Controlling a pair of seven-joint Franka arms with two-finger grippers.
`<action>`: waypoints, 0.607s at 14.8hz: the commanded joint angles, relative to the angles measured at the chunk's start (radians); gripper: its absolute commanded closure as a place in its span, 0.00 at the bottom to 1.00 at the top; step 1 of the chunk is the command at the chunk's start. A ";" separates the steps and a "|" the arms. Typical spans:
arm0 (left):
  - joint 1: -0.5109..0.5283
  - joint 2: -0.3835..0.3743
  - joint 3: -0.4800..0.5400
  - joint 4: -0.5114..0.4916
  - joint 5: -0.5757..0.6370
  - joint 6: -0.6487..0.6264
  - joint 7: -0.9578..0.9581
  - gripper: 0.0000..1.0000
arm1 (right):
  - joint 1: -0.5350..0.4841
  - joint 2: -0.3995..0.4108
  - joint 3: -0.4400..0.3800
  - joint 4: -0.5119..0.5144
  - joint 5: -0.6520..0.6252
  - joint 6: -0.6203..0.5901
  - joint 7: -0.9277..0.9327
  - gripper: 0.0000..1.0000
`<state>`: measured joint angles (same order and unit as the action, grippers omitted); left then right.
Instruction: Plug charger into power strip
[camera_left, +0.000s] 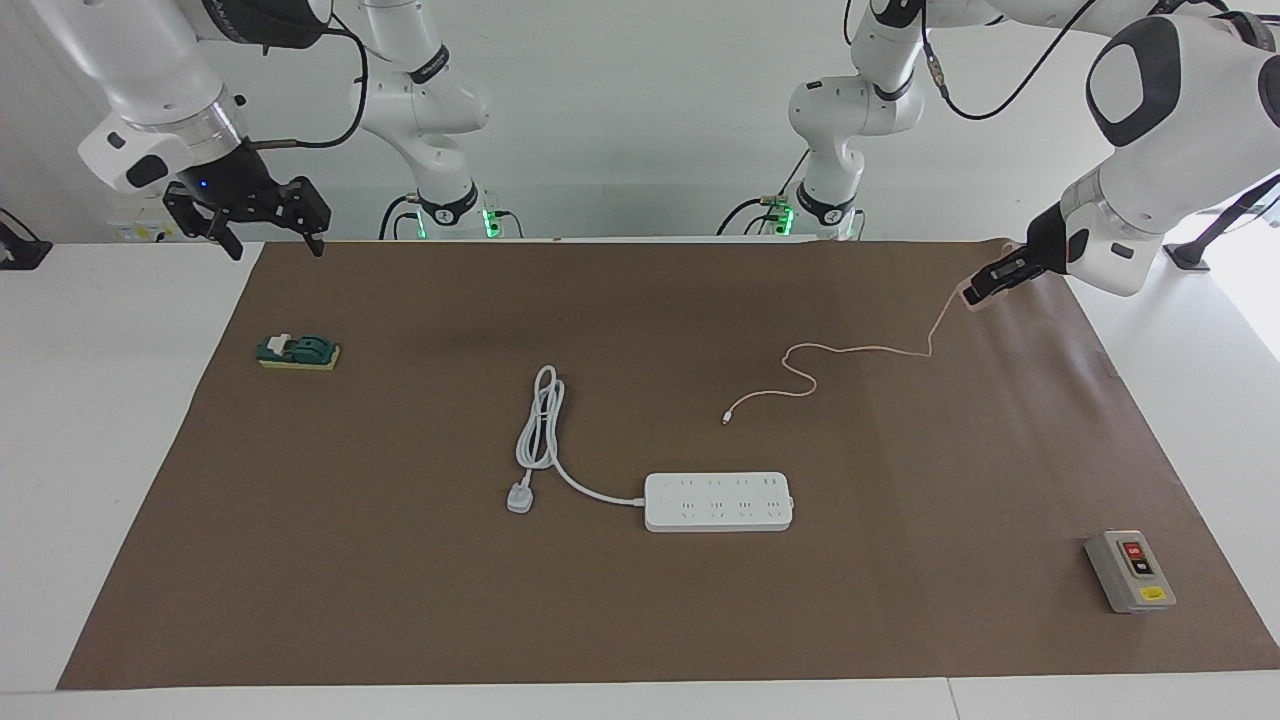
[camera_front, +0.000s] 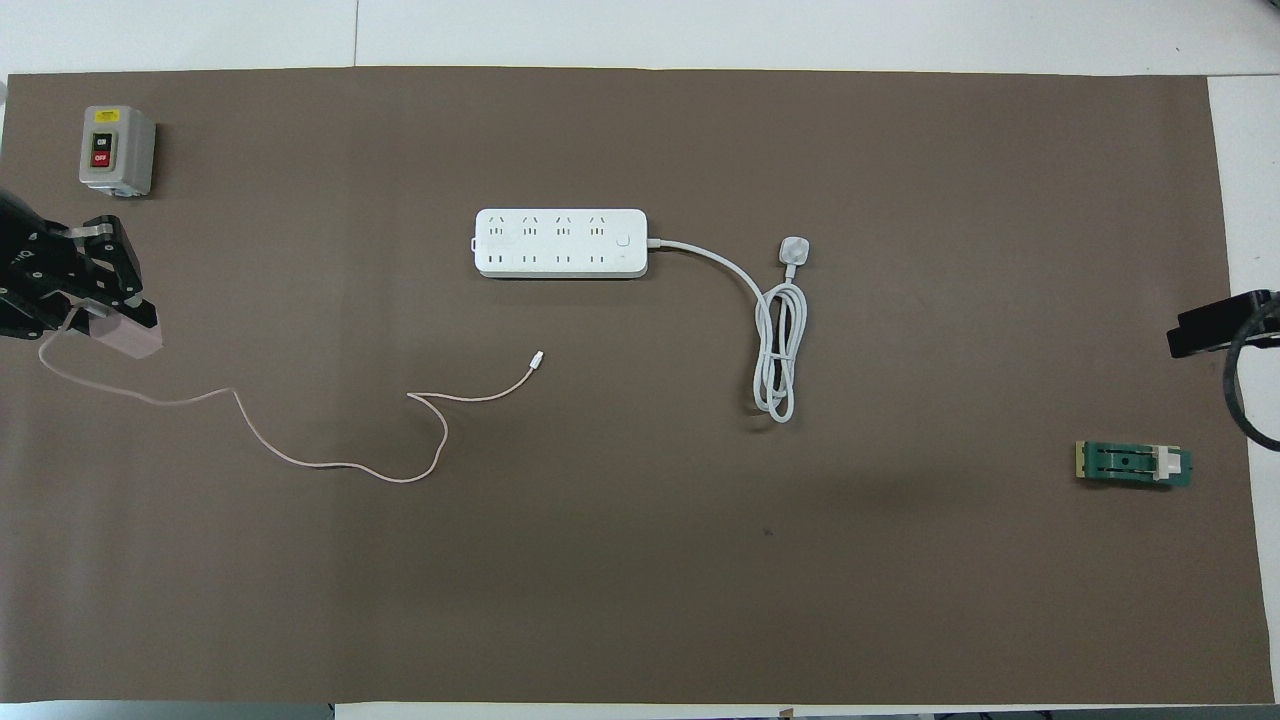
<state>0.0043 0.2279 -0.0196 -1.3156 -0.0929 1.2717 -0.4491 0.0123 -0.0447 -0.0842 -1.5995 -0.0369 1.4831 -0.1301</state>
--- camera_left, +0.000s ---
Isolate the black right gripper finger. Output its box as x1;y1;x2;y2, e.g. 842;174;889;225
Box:
299;181;334;259
204;214;245;264

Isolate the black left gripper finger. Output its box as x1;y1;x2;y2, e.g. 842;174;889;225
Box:
979;247;1047;287
964;269;1037;305

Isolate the pink charging cable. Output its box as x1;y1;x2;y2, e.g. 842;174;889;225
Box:
722;295;966;426

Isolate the white power strip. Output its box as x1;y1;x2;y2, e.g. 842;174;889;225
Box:
643;472;796;533

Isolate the black angled stand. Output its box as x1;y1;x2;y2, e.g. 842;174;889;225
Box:
1163;175;1280;272

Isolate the black desk clamp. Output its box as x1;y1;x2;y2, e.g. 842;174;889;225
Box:
0;207;53;271

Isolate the brown table mat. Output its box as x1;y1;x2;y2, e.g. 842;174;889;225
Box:
57;240;1280;691

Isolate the black base cable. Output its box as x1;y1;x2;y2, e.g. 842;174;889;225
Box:
378;193;426;241
716;150;813;238

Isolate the green knife switch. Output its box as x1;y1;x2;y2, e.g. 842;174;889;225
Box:
256;333;342;372

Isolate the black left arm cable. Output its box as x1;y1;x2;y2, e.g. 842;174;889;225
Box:
920;0;1233;122

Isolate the grey on-off switch box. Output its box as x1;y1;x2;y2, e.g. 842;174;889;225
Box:
1085;530;1178;614

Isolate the white power cord with plug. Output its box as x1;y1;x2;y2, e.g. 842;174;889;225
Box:
506;365;649;515

